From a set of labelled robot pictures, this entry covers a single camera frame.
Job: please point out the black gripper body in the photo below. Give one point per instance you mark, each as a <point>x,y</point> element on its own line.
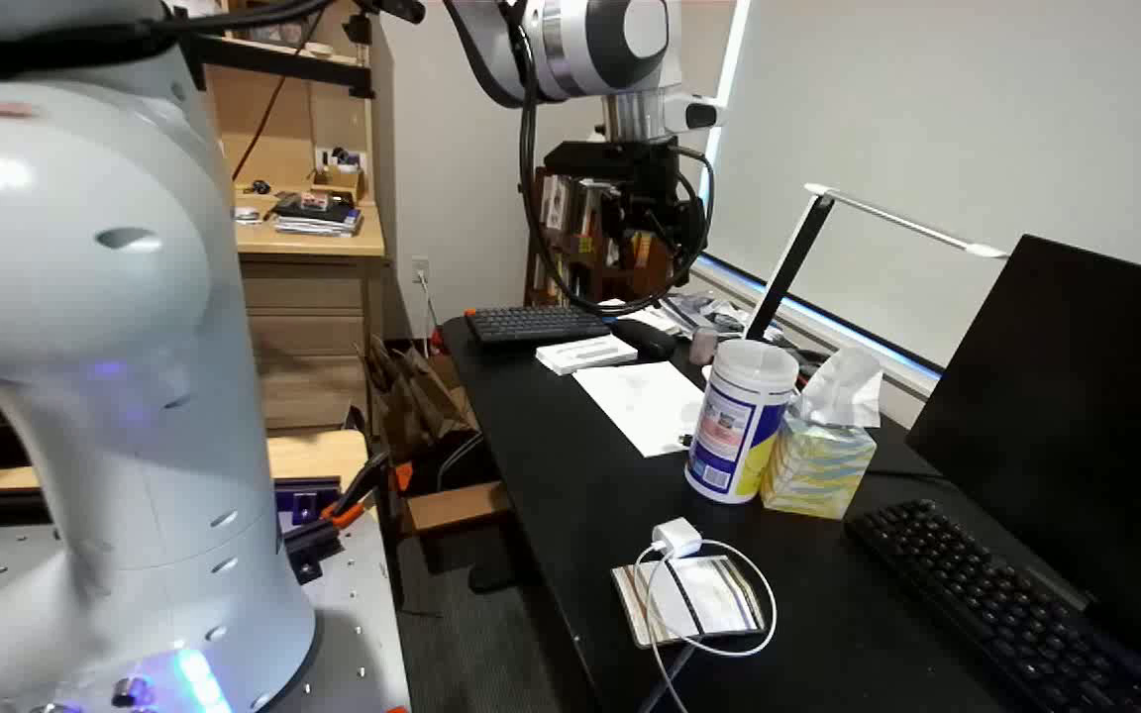
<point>610,173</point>

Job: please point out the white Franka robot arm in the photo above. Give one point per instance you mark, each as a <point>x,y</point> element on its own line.
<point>97,330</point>

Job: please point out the slim desk lamp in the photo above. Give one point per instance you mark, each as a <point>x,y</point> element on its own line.
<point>788,271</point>

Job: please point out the dark wooden bookshelf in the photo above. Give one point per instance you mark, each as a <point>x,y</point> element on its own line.
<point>556,223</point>

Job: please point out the black case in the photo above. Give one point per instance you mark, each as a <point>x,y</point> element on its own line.
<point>647,338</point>

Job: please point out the small black flat keyboard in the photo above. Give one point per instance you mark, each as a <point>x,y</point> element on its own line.
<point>532,326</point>

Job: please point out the flat white box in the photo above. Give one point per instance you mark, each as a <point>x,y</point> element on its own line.
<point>583,354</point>

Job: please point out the printed paper sheet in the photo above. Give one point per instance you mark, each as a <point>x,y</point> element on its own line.
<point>644,400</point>

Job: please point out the small box on shelf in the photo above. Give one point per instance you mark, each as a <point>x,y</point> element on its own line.
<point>336,165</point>

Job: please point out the white wipes canister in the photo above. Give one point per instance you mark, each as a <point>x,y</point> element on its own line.
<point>734,436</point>

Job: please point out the stack of books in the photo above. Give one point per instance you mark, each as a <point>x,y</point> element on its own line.
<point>313,216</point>

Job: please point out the white window blind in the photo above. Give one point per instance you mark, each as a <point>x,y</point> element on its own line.
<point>940,120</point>

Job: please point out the wooden shelf unit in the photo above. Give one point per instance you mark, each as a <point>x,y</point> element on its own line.
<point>307,319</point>

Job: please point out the black metal bar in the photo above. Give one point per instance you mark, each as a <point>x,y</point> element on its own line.
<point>278,59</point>

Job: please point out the tissue box with tissue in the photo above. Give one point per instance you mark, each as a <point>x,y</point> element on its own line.
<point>816,461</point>

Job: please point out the brown cardboard box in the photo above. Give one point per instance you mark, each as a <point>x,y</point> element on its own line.
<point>446,502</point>

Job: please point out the wooden board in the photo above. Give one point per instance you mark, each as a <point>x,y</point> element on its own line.
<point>313,458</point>

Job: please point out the perforated white mounting plate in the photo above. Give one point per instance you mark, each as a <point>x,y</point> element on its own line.
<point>359,634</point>

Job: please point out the black computer monitor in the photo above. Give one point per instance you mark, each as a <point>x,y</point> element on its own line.
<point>1085,436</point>

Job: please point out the black computer keyboard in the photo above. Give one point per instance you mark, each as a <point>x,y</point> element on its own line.
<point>990,606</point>

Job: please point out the white wall outlet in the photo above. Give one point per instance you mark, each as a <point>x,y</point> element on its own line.
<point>422,271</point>

